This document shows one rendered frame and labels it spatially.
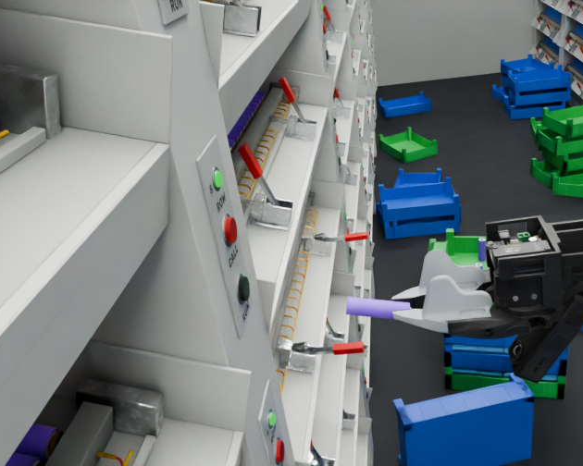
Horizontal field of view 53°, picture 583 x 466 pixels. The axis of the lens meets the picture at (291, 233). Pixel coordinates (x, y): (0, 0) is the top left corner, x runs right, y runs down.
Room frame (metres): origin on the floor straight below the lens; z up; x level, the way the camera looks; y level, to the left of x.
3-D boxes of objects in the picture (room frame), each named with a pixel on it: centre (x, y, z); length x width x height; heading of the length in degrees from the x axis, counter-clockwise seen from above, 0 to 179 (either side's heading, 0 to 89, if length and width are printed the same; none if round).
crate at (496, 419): (0.97, -0.32, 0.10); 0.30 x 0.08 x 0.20; 94
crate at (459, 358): (1.24, -0.53, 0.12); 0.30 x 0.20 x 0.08; 69
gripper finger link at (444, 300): (0.45, -0.13, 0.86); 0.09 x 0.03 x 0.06; 83
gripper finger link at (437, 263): (0.49, -0.14, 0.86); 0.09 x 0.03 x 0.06; 74
